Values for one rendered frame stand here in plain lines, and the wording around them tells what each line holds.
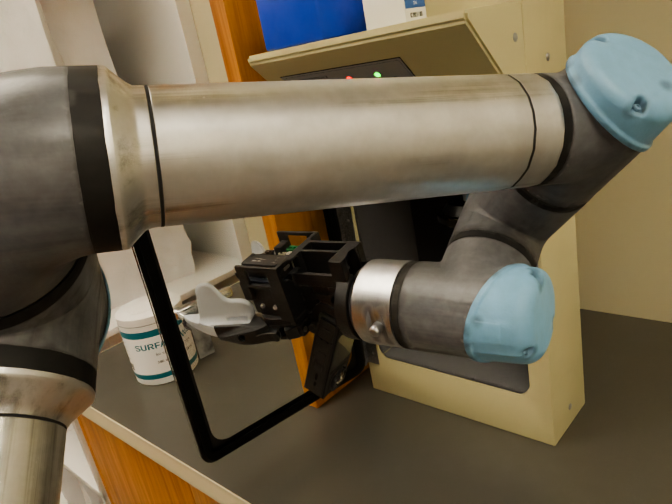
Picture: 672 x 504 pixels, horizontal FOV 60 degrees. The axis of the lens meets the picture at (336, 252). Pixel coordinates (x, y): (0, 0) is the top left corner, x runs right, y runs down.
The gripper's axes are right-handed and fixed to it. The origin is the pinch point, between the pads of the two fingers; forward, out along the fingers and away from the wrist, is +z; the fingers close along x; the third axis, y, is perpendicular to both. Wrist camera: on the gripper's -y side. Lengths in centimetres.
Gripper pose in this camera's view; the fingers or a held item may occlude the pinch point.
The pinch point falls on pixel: (220, 301)
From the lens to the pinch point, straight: 65.8
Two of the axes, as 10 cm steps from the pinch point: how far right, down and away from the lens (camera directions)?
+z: -8.1, -0.3, 5.8
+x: -5.2, 5.0, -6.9
